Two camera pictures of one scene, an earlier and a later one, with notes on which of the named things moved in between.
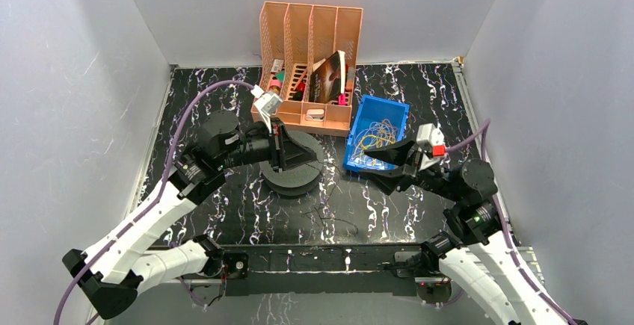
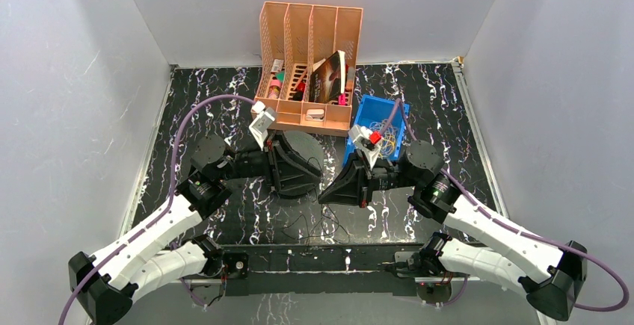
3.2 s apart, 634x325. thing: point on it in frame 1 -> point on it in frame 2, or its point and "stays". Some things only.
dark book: [328, 81] stays
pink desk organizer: [307, 55] stays
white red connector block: [432, 136] -> [361, 138]
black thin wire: [318, 208] -> [298, 228]
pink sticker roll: [275, 85] stays
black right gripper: [386, 179] -> [354, 186]
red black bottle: [297, 95] stays
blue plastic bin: [377, 123] stays
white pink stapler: [315, 115] stays
